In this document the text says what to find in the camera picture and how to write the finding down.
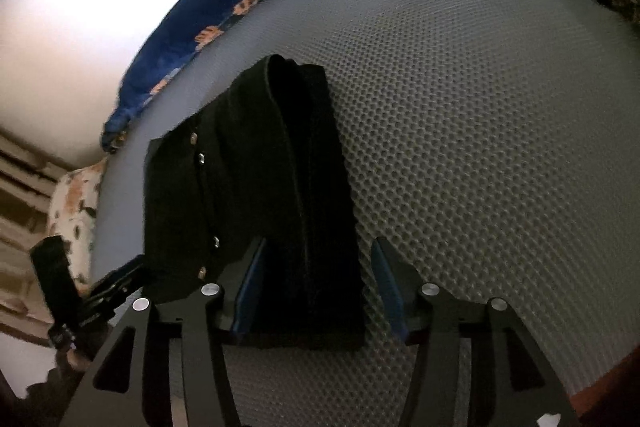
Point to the grey mesh mat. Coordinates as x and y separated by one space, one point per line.
475 132

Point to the brown wooden furniture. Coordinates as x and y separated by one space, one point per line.
25 217

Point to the black pants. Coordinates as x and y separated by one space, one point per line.
225 187

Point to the reddish brown bed edge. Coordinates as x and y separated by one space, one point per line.
615 397

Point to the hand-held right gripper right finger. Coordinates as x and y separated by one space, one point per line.
387 289

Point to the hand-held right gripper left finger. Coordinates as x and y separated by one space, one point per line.
251 287

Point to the blue floral blanket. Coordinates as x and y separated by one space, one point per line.
170 47

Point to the white floral pillow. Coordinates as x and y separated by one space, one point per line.
75 197

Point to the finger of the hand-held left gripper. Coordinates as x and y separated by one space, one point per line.
120 282

